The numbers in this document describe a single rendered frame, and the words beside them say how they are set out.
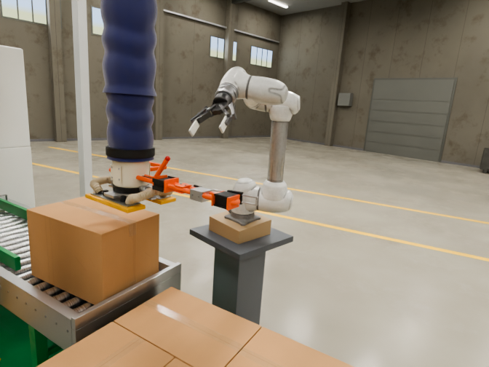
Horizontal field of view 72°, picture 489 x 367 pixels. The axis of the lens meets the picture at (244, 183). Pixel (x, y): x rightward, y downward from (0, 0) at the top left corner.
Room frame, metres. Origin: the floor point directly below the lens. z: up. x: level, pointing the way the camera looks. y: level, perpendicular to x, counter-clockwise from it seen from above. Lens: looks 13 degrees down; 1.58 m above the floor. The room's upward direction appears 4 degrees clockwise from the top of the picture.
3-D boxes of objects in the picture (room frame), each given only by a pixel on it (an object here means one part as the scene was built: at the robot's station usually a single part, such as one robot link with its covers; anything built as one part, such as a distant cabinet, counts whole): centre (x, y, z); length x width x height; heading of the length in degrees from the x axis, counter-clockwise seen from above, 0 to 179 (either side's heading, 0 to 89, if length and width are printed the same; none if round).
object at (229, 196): (1.27, 0.07, 1.22); 0.08 x 0.07 x 0.05; 56
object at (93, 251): (1.79, 0.83, 0.75); 0.60 x 0.40 x 0.40; 63
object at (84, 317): (1.61, 0.55, 0.58); 0.70 x 0.03 x 0.06; 150
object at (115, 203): (1.53, 0.61, 1.11); 0.34 x 0.10 x 0.05; 56
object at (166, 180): (1.47, 0.35, 1.22); 0.10 x 0.08 x 0.06; 146
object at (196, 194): (1.35, 0.18, 1.21); 0.07 x 0.07 x 0.04; 56
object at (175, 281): (1.61, 0.54, 0.48); 0.70 x 0.03 x 0.15; 150
